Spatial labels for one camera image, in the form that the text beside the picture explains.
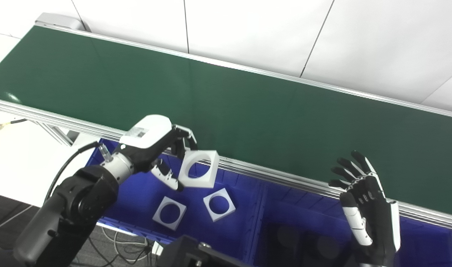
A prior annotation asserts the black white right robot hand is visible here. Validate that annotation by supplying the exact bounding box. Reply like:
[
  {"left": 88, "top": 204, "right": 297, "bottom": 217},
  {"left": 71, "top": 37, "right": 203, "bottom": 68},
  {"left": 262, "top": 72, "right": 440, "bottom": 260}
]
[{"left": 329, "top": 150, "right": 401, "bottom": 266}]

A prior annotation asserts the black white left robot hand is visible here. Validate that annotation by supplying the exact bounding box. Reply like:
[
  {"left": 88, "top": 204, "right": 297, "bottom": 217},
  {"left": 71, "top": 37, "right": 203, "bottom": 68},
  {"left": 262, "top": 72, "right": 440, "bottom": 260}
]
[{"left": 119, "top": 114, "right": 199, "bottom": 192}]

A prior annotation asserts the white square part round hole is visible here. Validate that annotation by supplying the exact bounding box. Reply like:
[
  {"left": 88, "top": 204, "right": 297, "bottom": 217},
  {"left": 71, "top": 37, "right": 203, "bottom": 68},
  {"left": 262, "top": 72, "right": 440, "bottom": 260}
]
[
  {"left": 177, "top": 150, "right": 220, "bottom": 188},
  {"left": 203, "top": 188, "right": 236, "bottom": 222},
  {"left": 152, "top": 196, "right": 187, "bottom": 231}
]

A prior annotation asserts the large blue plastic bin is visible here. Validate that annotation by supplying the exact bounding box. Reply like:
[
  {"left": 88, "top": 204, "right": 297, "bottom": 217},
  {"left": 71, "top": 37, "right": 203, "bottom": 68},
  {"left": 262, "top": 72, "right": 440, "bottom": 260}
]
[
  {"left": 248, "top": 182, "right": 452, "bottom": 267},
  {"left": 86, "top": 139, "right": 265, "bottom": 260}
]

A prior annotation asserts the black cylinder part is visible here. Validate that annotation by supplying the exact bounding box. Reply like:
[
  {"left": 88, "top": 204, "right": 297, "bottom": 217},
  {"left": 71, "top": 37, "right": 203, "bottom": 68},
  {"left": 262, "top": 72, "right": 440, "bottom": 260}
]
[{"left": 275, "top": 224, "right": 303, "bottom": 250}]

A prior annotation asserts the green conveyor belt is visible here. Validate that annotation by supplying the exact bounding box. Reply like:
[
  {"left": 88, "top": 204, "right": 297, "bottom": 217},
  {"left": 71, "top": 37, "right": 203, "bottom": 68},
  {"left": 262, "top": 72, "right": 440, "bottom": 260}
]
[{"left": 0, "top": 23, "right": 452, "bottom": 232}]

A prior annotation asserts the grey conveyor motor housing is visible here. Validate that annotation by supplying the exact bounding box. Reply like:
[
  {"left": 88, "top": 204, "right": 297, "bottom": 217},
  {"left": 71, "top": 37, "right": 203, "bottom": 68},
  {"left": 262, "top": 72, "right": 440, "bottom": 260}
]
[{"left": 35, "top": 12, "right": 86, "bottom": 32}]

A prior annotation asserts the black robot torso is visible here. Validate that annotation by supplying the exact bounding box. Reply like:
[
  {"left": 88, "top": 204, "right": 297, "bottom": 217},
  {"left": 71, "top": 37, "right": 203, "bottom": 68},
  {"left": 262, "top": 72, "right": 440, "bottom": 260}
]
[{"left": 157, "top": 235, "right": 249, "bottom": 267}]

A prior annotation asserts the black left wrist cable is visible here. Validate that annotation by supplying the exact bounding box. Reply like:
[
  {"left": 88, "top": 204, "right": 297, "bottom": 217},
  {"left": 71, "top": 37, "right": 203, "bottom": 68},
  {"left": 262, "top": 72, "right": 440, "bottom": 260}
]
[{"left": 44, "top": 141, "right": 112, "bottom": 202}]

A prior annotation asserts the aluminium conveyor leg frame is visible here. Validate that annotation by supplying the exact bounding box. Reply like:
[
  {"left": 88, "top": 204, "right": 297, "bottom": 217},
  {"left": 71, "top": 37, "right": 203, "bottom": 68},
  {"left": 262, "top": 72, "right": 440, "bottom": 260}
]
[{"left": 35, "top": 121, "right": 76, "bottom": 147}]

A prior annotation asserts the white floor cable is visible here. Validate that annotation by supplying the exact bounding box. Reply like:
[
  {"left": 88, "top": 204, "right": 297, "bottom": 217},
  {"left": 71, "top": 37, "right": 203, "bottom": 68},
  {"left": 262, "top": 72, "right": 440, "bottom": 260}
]
[{"left": 113, "top": 230, "right": 163, "bottom": 260}]

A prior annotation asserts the black floor cable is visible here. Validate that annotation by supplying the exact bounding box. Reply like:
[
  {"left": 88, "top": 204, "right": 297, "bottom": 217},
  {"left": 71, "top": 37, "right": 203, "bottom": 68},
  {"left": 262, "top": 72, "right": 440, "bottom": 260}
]
[{"left": 88, "top": 235, "right": 152, "bottom": 266}]

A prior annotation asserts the thin cable with yellow connector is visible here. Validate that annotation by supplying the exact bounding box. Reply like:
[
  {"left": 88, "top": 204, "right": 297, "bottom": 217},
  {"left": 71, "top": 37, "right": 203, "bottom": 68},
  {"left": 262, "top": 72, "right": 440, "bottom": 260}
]
[{"left": 0, "top": 118, "right": 27, "bottom": 131}]

